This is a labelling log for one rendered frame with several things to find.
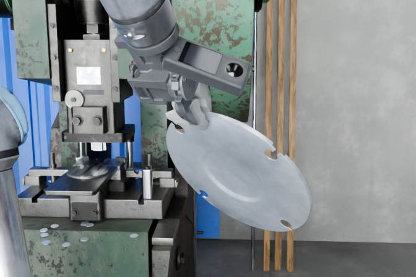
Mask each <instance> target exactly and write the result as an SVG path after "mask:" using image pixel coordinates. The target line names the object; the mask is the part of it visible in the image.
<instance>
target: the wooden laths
mask: <svg viewBox="0 0 416 277"><path fill-rule="evenodd" d="M272 32H273V0H269V1H268V2H267V3H266V95H265V137H267V138H268V139H269V140H271V125H272ZM284 34H285V0H278V43H277V132H276V159H278V156H277V154H279V153H281V154H283V118H284ZM257 42H258V13H257V12H254V30H253V65H254V72H253V129H255V130H256V97H257ZM296 74H297V0H290V76H289V117H288V157H289V158H290V159H291V160H292V161H293V162H294V163H295V113H296ZM287 227H290V229H292V228H291V224H290V223H289V222H287ZM293 230H294V229H292V230H291V231H287V271H289V272H293ZM281 246H282V232H278V231H275V267H274V269H275V270H281ZM254 257H255V227H253V226H252V227H251V271H254ZM269 266H270V231H268V230H264V243H263V271H269Z"/></svg>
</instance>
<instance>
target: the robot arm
mask: <svg viewBox="0 0 416 277"><path fill-rule="evenodd" d="M100 2H101V3H102V5H103V7H104V8H105V10H106V12H107V14H108V15H109V17H110V19H111V20H112V21H113V23H114V25H115V27H116V28H117V30H118V31H119V35H118V36H117V37H116V38H115V40H114V43H115V45H116V46H117V48H118V49H128V51H129V53H130V55H131V56H132V58H133V60H132V61H131V63H132V64H130V65H132V67H131V68H130V65H129V70H130V75H129V78H128V82H129V84H130V86H131V87H132V89H133V90H134V92H135V94H136V95H137V97H138V99H139V100H140V101H141V103H153V104H163V105H165V104H166V102H167V101H172V103H171V104H172V106H173V108H174V110H171V111H169V112H166V117H167V118H168V119H169V120H171V121H173V122H179V123H182V124H187V125H190V126H192V127H193V128H194V129H196V130H206V129H207V126H208V125H209V121H207V120H206V117H205V114H204V113H202V111H207V112H212V105H211V97H210V87H212V88H216V89H218V90H221V91H223V92H226V93H229V94H231V95H234V96H240V95H241V94H242V93H243V90H244V89H245V86H246V83H247V80H248V77H249V73H250V71H251V64H250V63H248V62H246V61H243V60H241V59H238V58H235V57H233V56H230V55H227V54H225V53H222V52H220V51H217V50H214V49H212V48H208V47H206V46H204V45H200V44H199V43H195V42H193V41H190V40H187V39H185V38H182V37H180V36H179V33H180V28H179V26H178V24H177V21H176V15H175V12H174V10H173V8H172V5H171V3H170V0H100ZM133 61H134V63H133ZM136 70H137V71H136ZM135 71H136V73H135ZM140 94H141V95H140ZM27 132H28V120H27V116H26V113H25V110H24V108H23V106H22V104H21V102H20V101H19V99H18V98H17V97H16V96H15V95H14V94H13V93H12V92H11V91H10V90H8V89H6V88H4V87H0V277H32V272H31V267H30V261H29V257H28V250H27V244H26V240H25V233H24V227H23V222H22V216H21V212H20V205H19V199H18V195H17V188H16V184H15V177H14V171H13V165H14V163H15V162H16V161H17V159H18V158H19V156H20V155H19V148H18V147H19V146H21V144H23V143H24V142H25V141H26V139H27V137H28V134H27Z"/></svg>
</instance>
